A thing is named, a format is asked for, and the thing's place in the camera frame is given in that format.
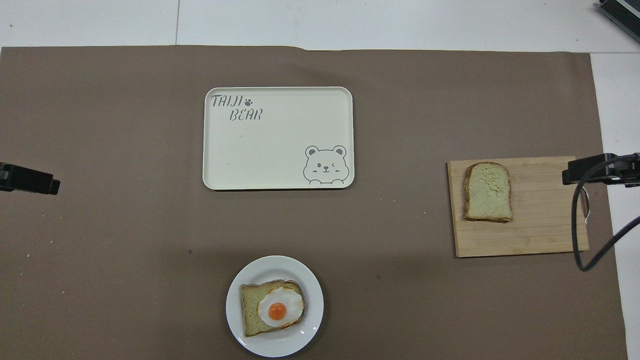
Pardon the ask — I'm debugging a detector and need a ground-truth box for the white round plate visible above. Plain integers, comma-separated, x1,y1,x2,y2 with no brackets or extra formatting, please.
225,255,325,358

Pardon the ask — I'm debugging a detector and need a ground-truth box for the plain bread slice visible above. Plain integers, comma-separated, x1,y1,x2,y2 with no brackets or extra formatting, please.
462,161,514,223

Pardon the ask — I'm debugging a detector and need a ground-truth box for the fried egg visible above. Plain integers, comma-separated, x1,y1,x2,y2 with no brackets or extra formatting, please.
257,286,305,329

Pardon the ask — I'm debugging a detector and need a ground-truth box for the wooden cutting board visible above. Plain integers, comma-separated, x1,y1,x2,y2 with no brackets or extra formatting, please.
446,156,590,259

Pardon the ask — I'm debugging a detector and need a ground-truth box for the cream tray with bear print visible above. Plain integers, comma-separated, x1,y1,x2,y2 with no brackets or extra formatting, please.
202,86,355,191

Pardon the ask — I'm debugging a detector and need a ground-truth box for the bread slice under egg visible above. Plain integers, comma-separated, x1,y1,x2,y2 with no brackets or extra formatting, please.
241,280,307,338

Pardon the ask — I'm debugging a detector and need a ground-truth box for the black cable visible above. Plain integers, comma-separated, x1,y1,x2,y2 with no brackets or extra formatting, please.
571,152,640,272

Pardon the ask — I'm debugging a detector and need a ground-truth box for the grey ribbed metal box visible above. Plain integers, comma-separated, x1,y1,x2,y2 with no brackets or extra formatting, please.
594,0,640,36

